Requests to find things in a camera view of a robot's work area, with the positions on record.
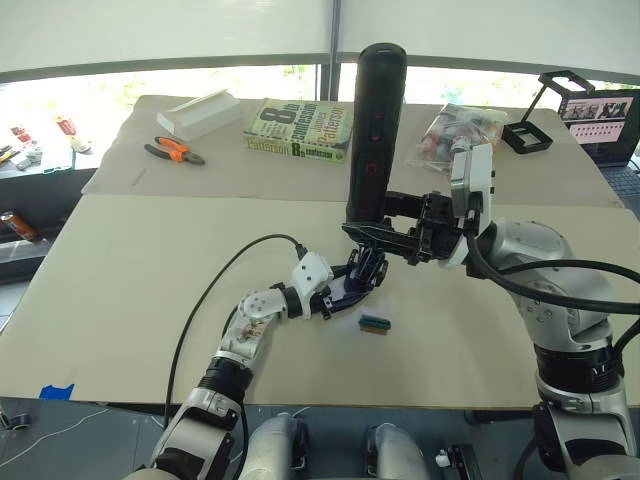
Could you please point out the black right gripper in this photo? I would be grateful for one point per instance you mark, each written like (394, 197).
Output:
(435, 230)

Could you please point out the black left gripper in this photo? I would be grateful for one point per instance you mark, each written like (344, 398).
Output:
(324, 300)

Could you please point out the dark printed gripper body part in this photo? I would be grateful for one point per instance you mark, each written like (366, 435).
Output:
(369, 270)

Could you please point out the black electric screwdriver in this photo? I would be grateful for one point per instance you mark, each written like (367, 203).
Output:
(375, 130)

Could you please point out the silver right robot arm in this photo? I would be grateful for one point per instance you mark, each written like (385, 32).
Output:
(555, 280)

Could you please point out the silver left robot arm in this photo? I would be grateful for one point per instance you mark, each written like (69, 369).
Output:
(250, 320)

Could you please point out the small green black finger piece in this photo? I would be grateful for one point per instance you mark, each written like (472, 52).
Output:
(375, 324)

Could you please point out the clear plastic bag of parts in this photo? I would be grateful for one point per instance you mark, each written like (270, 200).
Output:
(445, 135)

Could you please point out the green paperback book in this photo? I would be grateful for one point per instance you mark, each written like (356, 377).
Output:
(300, 127)

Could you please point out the silver rounded robot leg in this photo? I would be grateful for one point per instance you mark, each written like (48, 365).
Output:
(275, 450)
(397, 455)

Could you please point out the white cardboard box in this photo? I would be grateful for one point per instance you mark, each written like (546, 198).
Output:
(200, 114)

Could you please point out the open laptop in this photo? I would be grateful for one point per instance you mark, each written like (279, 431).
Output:
(600, 130)

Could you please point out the blue tape strip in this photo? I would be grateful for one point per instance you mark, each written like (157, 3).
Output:
(57, 392)

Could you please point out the red white small package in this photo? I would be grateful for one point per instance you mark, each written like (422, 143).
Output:
(65, 125)

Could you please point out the dark side shelf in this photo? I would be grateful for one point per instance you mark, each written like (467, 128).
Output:
(35, 190)

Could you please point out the orange can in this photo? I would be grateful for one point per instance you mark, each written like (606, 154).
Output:
(17, 225)

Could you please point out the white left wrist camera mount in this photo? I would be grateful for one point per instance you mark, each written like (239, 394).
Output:
(310, 275)

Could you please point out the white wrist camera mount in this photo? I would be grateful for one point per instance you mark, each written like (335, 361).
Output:
(310, 275)
(477, 175)

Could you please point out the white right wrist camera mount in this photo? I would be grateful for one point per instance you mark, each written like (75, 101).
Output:
(477, 175)

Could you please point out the black frame stand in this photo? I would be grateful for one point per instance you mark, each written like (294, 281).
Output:
(527, 136)

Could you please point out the grey window frame post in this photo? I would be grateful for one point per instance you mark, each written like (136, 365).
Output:
(328, 45)

